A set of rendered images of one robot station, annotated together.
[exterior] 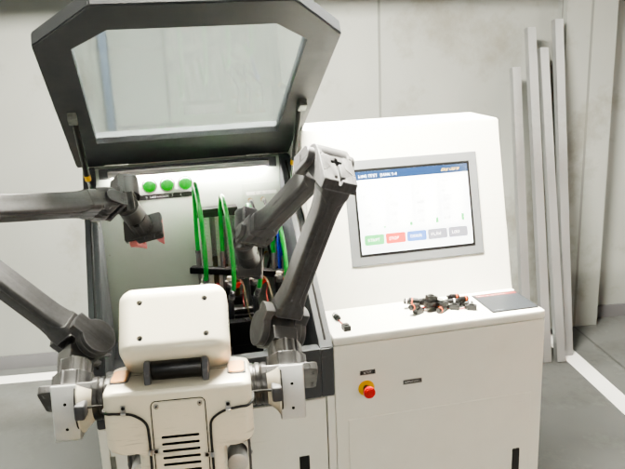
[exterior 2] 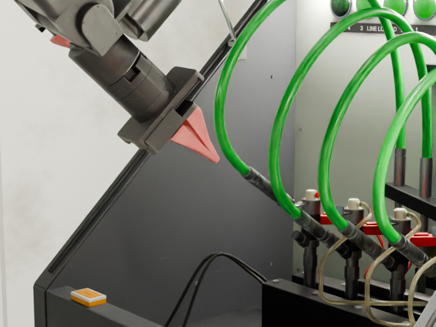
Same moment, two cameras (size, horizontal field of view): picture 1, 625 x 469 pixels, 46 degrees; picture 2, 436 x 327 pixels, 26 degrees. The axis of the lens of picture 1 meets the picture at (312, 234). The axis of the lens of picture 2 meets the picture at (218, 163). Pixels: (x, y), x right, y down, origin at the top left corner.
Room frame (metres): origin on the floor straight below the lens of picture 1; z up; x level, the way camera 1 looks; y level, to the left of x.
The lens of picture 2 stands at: (1.44, -0.75, 1.39)
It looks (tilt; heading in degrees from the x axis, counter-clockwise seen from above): 10 degrees down; 62
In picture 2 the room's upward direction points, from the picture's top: straight up
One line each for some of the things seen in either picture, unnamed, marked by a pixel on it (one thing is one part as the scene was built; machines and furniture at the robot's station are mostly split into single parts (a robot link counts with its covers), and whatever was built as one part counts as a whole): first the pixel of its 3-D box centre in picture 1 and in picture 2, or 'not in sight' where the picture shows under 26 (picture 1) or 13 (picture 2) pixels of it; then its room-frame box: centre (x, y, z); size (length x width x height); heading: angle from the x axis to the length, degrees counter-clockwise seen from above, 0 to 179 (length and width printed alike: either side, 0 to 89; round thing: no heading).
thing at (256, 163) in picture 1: (190, 168); not in sight; (2.45, 0.41, 1.43); 0.54 x 0.03 x 0.02; 102
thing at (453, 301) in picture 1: (439, 301); not in sight; (2.21, -0.40, 1.01); 0.23 x 0.11 x 0.06; 102
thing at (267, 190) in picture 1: (263, 225); not in sight; (2.50, 0.17, 1.20); 0.13 x 0.03 x 0.31; 102
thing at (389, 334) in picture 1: (429, 314); not in sight; (2.20, -0.37, 0.96); 0.70 x 0.22 x 0.03; 102
